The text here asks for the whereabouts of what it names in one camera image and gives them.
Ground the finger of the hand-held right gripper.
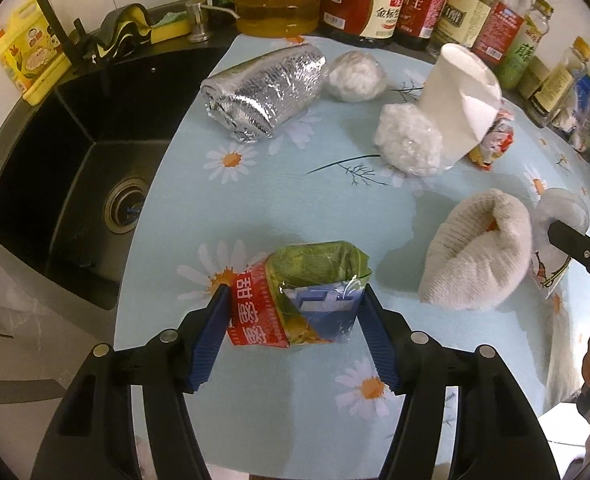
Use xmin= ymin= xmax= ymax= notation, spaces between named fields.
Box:
xmin=547 ymin=218 xmax=590 ymax=293

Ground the sink drain strainer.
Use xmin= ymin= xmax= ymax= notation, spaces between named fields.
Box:
xmin=102 ymin=177 xmax=148 ymax=233

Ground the metal soap dispenser pump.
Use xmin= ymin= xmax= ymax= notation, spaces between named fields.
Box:
xmin=185 ymin=1 xmax=239 ymax=43

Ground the dark bottle with red label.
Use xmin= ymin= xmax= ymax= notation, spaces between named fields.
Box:
xmin=394 ymin=0 xmax=458 ymax=52

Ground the yellow dish soap bottle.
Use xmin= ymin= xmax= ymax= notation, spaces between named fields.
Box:
xmin=0 ymin=0 xmax=73 ymax=106

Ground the fluffy plastic-wrapped white ball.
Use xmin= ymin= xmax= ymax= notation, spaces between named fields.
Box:
xmin=372 ymin=102 xmax=443 ymax=177

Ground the yellow and green sponge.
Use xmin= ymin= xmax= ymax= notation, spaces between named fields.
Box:
xmin=150 ymin=10 xmax=197 ymax=44

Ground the round plastic-wrapped white ball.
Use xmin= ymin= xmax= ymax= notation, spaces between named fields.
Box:
xmin=327 ymin=51 xmax=390 ymax=102

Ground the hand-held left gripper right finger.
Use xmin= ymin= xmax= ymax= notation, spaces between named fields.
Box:
xmin=357 ymin=282 xmax=560 ymax=480

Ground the grey and yellow dishcloth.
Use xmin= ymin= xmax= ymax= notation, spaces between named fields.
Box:
xmin=95 ymin=4 xmax=153 ymax=58

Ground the bottle with green label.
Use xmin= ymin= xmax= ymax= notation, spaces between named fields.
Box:
xmin=495 ymin=0 xmax=556 ymax=88

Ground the daisy print table cover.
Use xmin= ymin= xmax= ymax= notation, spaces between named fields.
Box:
xmin=112 ymin=35 xmax=590 ymax=476

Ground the clear bottle with beige label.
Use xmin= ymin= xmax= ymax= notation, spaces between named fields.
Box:
xmin=427 ymin=0 xmax=498 ymax=58

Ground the small yellow-capped bottle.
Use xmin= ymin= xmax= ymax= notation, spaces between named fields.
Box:
xmin=530 ymin=36 xmax=590 ymax=128

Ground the dark soy sauce jug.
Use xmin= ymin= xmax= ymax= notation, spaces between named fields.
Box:
xmin=320 ymin=0 xmax=408 ymax=43

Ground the green and red snack packet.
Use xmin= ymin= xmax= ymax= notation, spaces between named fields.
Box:
xmin=225 ymin=241 xmax=373 ymax=350

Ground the beige knit sock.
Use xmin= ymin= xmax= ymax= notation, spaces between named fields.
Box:
xmin=417 ymin=187 xmax=533 ymax=311

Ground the crumpled silver foil bag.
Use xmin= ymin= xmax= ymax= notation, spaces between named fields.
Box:
xmin=200 ymin=42 xmax=328 ymax=143

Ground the clear bottle with red label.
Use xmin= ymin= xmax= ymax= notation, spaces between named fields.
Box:
xmin=470 ymin=0 xmax=533 ymax=68

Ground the white paper roll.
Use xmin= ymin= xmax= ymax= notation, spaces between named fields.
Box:
xmin=417 ymin=42 xmax=503 ymax=168

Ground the white printed plastic wrapper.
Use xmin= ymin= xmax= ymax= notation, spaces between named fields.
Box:
xmin=527 ymin=187 xmax=590 ymax=301

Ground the black kitchen sink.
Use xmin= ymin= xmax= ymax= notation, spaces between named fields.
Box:
xmin=0 ymin=47 xmax=231 ymax=311

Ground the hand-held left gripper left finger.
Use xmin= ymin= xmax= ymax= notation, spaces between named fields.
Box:
xmin=30 ymin=284 xmax=233 ymax=480

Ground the black faucet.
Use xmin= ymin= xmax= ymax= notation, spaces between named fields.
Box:
xmin=2 ymin=0 xmax=108 ymax=78

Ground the red crumpled snack wrapper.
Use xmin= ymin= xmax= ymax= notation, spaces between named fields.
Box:
xmin=467 ymin=110 xmax=516 ymax=171

